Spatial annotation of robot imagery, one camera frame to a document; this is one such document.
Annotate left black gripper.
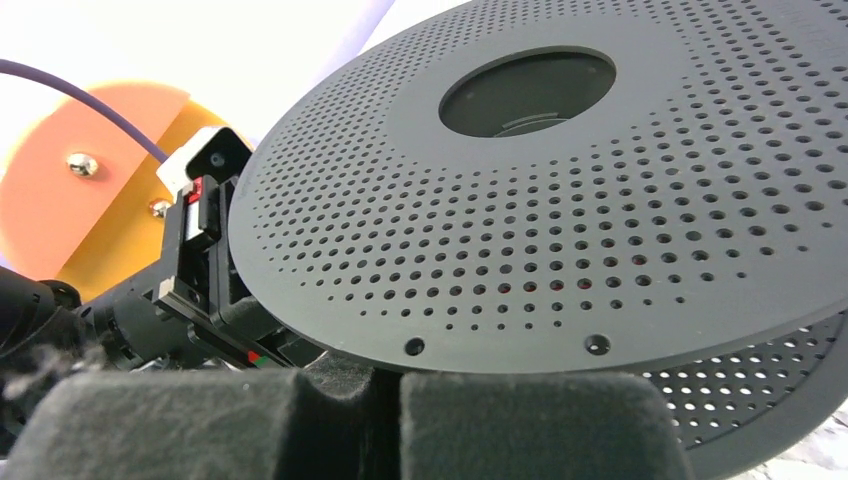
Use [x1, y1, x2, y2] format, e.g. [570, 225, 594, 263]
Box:
[79, 175, 323, 370]

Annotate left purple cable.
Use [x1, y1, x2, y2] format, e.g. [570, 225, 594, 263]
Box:
[0, 58, 170, 164]

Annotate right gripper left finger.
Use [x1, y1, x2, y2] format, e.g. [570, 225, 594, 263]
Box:
[1, 354, 400, 479]

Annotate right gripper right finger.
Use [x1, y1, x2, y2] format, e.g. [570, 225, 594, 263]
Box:
[399, 373, 694, 479]

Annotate cream cylinder with orange lid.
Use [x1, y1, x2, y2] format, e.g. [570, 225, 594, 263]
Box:
[0, 80, 253, 303]

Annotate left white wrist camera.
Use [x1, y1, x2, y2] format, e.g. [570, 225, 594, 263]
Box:
[156, 126, 253, 197]

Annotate black cable spool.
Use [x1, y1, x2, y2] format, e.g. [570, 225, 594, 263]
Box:
[229, 1, 847, 479]

